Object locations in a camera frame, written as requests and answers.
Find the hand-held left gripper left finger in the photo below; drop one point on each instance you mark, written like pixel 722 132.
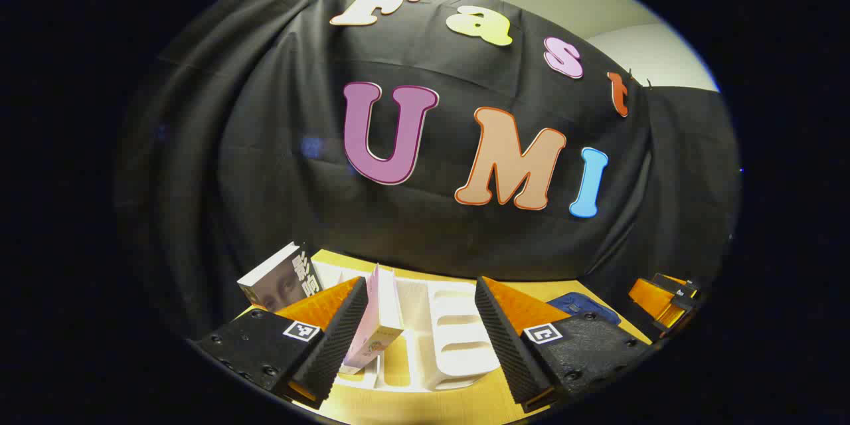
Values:
pixel 342 332

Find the white bookshelf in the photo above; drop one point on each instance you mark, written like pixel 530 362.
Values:
pixel 458 339

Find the blue schoolbag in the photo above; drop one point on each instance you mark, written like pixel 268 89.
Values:
pixel 584 307

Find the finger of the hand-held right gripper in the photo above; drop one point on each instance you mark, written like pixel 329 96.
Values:
pixel 651 299

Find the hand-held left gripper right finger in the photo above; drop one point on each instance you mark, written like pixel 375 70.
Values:
pixel 505 339

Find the black backdrop cloth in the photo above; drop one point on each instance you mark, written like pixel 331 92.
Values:
pixel 279 166

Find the grey portrait book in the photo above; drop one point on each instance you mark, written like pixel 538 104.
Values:
pixel 282 279

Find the pink book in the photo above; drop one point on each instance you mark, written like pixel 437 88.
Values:
pixel 382 319

